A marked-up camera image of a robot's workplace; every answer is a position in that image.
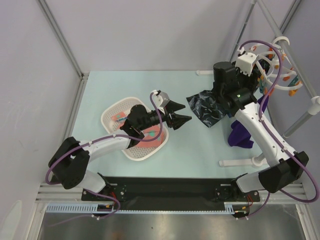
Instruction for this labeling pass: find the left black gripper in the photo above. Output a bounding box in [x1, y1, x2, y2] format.
[137, 100, 191, 131]

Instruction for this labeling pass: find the white round clip hanger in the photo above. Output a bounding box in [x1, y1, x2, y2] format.
[257, 36, 303, 97]

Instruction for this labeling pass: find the pink green patterned sock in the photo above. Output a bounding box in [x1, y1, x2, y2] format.
[136, 124, 165, 148]

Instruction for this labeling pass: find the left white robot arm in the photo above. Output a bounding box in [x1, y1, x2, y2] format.
[47, 100, 192, 200]

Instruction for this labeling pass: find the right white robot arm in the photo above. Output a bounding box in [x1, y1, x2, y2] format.
[213, 61, 309, 201]

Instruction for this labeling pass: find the dark patterned cloth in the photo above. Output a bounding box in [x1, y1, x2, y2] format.
[186, 90, 232, 128]

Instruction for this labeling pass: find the white perforated plastic basket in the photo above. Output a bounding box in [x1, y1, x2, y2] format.
[100, 97, 169, 161]

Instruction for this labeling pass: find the purple cloth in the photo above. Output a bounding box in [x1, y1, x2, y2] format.
[227, 94, 270, 150]

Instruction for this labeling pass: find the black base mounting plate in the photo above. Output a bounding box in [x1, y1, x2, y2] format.
[81, 176, 261, 211]

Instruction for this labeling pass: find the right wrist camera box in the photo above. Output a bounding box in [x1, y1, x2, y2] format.
[235, 52, 258, 76]

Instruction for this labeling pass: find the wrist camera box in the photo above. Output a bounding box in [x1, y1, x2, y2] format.
[235, 52, 258, 76]
[152, 90, 170, 109]

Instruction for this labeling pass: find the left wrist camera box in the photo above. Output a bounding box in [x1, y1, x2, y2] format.
[152, 90, 170, 109]

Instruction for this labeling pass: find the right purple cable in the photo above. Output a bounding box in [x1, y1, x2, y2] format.
[236, 39, 318, 221]

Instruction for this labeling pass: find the grey drying rack frame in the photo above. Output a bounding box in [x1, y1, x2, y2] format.
[196, 0, 320, 168]

